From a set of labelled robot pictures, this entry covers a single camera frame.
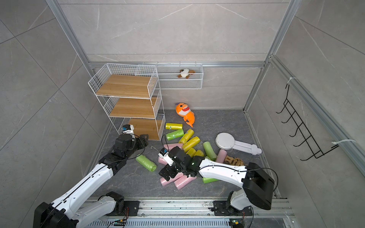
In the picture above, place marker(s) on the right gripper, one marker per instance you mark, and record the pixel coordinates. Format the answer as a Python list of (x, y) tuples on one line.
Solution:
[(165, 173)]

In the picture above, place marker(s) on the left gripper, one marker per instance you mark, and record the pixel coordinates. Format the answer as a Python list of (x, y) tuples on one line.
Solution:
[(138, 139)]

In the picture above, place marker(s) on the green roll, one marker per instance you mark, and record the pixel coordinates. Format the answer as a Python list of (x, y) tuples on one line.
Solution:
[(175, 134), (145, 162), (209, 180), (209, 151)]

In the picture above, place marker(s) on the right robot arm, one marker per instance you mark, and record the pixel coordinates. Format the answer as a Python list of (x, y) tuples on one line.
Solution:
[(256, 186)]

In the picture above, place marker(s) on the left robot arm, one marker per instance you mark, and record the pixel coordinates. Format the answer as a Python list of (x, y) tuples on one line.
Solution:
[(67, 211)]

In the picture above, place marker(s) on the yellow roll near shelf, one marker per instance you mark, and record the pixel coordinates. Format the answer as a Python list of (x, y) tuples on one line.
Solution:
[(173, 126)]

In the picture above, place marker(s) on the pink roll lower left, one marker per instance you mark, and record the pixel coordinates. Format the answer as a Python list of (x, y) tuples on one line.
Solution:
[(165, 182)]

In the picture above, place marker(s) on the pink roll lower right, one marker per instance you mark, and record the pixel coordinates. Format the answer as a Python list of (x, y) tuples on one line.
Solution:
[(183, 181)]

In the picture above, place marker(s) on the pink roll left middle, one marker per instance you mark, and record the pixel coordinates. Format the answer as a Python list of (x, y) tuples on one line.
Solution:
[(162, 161)]

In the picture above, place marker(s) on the pink roll upper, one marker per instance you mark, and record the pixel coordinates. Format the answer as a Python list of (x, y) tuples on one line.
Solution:
[(170, 146)]

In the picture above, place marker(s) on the yellow roll middle left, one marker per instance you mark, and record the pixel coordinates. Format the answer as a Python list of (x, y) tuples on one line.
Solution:
[(191, 152)]

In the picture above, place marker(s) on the yellow roll middle right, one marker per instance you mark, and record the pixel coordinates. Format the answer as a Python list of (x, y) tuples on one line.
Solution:
[(199, 153)]

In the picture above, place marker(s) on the yellow roll upper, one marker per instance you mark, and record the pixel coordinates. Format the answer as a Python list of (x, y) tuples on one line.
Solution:
[(187, 136)]

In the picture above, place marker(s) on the orange shark plush toy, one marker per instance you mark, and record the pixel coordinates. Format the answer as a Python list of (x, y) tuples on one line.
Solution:
[(184, 111)]

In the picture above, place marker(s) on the pink roll right small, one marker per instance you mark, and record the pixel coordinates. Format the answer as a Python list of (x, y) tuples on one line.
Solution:
[(221, 156)]

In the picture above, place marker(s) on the brown patterned object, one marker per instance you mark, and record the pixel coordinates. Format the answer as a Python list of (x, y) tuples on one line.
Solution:
[(233, 161)]

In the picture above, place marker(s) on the brown white plush toy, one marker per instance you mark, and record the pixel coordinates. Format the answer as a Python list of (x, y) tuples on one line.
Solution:
[(186, 73)]

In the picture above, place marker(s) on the white wire three-tier shelf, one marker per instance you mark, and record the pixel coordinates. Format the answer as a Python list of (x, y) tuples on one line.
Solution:
[(131, 94)]

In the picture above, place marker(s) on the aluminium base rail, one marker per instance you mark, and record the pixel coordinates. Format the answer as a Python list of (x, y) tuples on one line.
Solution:
[(197, 213)]

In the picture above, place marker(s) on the white round handled brush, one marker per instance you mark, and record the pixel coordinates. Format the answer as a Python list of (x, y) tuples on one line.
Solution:
[(226, 141)]

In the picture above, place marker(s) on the white wire wall basket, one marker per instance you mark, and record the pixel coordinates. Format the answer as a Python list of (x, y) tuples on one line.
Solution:
[(174, 76)]

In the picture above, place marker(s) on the black wall hook rack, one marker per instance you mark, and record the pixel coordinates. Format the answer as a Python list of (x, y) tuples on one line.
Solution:
[(302, 130)]

